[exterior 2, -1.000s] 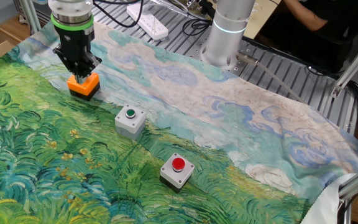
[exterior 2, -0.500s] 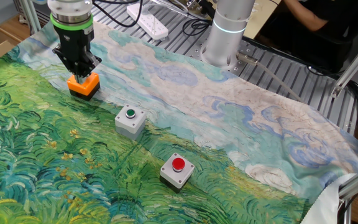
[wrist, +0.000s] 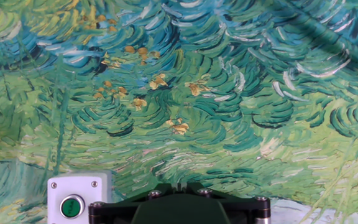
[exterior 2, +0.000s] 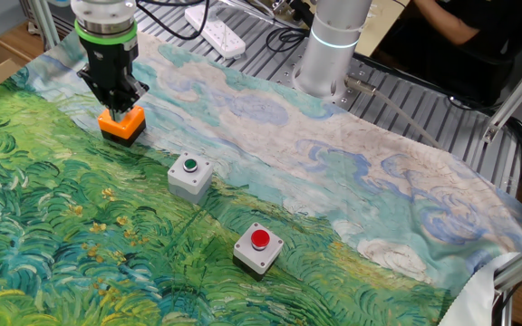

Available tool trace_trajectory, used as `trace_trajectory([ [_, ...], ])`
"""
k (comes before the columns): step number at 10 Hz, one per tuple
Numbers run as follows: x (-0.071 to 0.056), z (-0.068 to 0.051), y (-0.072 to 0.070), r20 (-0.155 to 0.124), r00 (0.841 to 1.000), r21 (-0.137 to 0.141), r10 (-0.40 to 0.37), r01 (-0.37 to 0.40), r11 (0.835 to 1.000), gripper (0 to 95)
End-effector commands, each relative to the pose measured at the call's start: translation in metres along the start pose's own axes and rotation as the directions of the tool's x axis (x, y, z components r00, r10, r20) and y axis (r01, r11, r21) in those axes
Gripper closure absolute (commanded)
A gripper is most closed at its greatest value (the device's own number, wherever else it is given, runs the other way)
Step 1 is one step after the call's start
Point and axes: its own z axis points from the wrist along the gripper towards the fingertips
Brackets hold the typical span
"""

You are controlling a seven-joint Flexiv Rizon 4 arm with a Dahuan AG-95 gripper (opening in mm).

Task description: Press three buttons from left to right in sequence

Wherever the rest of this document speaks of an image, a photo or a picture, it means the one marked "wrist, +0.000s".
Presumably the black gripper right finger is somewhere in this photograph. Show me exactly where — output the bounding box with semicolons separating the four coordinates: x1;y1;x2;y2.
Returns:
178;182;272;224

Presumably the grey box green button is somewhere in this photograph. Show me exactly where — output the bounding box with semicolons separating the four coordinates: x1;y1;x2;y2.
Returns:
47;170;114;224

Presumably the green blue painting cloth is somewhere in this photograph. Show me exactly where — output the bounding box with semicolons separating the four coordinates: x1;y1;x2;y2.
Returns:
0;0;358;224

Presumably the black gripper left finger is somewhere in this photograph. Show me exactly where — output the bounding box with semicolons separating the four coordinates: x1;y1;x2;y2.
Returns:
88;182;180;224

